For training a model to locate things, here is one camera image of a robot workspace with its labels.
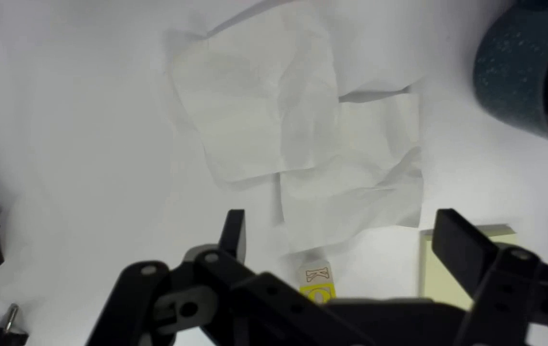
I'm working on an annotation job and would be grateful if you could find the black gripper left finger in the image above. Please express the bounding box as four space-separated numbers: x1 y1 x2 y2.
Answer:
86 207 377 346

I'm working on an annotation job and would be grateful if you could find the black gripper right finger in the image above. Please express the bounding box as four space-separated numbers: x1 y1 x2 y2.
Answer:
431 207 548 346

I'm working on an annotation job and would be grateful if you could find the white paper towel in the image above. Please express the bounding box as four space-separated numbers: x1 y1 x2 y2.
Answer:
163 1 427 257

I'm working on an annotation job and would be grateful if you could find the yellow sticky note pad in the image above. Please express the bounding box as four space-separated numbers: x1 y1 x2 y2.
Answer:
417 222 519 303

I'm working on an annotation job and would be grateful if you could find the yellow white label tube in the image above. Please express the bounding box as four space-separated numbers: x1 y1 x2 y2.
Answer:
296 249 338 303

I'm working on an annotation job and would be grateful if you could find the dark teal mug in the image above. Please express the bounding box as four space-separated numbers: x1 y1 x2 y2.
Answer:
473 0 548 159

